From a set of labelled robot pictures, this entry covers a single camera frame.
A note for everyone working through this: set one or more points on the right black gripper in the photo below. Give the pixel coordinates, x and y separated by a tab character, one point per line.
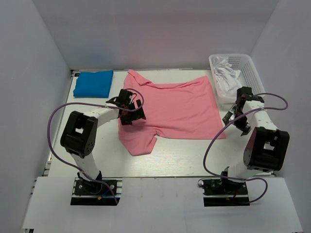
248	127

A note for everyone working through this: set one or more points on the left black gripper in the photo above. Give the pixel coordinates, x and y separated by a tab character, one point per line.
136	114

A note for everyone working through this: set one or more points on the pink t shirt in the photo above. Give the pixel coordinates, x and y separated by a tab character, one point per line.
173	110

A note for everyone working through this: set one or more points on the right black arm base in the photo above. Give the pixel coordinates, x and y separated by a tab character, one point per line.
223	193

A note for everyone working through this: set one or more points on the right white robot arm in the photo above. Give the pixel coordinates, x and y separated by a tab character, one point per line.
266	148

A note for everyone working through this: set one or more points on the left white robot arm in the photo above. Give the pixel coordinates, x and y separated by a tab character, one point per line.
79	135

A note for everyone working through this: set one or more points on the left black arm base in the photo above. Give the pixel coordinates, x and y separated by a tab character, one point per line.
86	193

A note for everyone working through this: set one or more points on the folded blue t shirt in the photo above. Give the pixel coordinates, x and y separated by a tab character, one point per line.
93	84

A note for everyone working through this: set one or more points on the white crumpled t shirt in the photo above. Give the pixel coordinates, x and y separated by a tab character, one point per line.
226	77

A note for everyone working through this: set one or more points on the white plastic basket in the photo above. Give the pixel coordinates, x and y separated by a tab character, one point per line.
249	76

